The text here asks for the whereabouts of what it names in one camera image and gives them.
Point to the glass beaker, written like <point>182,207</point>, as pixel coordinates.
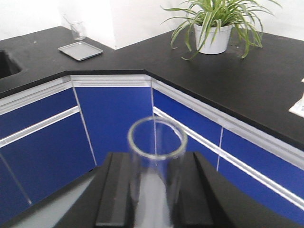
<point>78,30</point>

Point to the tall clear test tube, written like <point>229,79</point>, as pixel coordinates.
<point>157,146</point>

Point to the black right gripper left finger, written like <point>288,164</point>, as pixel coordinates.
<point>115,206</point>

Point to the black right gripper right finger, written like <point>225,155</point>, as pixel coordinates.
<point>197,205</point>

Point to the white paper sheet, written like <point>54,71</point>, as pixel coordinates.
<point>298,107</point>

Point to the black sink basin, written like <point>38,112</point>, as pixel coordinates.
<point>8,64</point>

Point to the blue lab cabinets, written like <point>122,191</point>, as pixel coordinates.
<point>55,132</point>

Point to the white plant pot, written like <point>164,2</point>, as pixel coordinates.
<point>216,42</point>

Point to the silver metal tray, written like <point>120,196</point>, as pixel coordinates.
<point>80,50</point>

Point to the glass stirring rod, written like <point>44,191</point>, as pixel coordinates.
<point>67,22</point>

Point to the green spider plant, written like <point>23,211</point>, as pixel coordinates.
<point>243,15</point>

